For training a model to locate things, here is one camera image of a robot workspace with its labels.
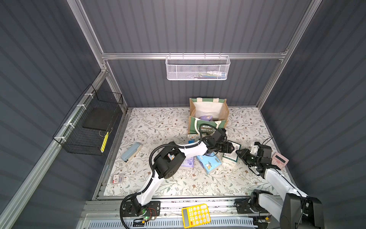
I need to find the pink calculator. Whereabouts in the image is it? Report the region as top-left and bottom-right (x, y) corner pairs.
(272, 152), (289, 170)

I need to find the light blue stapler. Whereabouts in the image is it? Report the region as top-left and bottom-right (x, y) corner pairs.
(120, 142), (143, 163)

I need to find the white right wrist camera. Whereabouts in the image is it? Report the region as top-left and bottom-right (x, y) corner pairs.
(250, 145), (259, 156)

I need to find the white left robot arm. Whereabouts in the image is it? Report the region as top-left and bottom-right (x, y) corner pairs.
(132, 129), (234, 207)

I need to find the colourful white tissue pack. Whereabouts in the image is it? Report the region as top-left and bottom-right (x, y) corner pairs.
(168, 154), (175, 160)

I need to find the yellow calculator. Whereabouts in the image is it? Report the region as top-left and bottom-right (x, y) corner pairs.
(182, 204), (211, 229)

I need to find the blue cartoon tissue pack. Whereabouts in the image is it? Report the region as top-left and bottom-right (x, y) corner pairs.
(196, 153), (222, 175)

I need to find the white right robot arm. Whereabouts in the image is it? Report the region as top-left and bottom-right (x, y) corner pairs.
(234, 142), (325, 229)

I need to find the black wire wall basket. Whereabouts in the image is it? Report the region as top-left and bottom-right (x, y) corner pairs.
(53, 86), (124, 156)

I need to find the orange blue tissue pack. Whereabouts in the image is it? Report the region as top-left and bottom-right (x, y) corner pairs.
(187, 134), (201, 144)

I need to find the lavender cartoon tissue pack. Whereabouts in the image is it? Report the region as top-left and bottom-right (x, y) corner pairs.
(199, 115), (214, 122)

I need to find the black corrugated left cable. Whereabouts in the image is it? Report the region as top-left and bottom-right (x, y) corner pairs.
(119, 141), (184, 229)

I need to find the green Christmas burlap tote bag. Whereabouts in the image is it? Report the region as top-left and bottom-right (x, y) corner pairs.
(188, 97), (229, 134)

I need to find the purple tissue pack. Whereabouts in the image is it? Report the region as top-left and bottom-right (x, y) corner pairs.
(180, 157), (194, 170)

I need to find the yellow tag in basket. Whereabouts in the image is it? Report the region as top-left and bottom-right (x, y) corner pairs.
(100, 131), (109, 153)

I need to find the small clear staples box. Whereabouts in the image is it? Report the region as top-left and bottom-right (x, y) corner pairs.
(112, 174), (124, 184)

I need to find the green white tissue pack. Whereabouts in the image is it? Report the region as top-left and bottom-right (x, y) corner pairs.
(222, 143), (241, 166)

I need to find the white wire wall basket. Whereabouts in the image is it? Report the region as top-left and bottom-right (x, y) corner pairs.
(165, 54), (231, 81)

